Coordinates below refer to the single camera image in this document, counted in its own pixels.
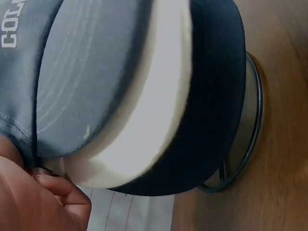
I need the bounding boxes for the black metal wire stand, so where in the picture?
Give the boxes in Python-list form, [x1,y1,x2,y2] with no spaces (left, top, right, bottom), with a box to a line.
[197,51,263,193]

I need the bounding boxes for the dark navy cap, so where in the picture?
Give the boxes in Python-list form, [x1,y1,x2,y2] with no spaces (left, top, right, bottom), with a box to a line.
[107,0,247,197]

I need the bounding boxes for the grey-blue cap with white lettering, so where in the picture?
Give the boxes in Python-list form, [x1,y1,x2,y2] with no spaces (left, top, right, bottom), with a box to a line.
[0,0,154,170]

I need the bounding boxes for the person's left hand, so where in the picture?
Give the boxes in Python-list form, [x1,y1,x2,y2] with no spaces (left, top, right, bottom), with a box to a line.
[0,134,92,231]

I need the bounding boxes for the cream white cap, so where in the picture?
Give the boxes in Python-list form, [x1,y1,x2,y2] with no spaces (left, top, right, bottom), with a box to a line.
[40,0,193,189]

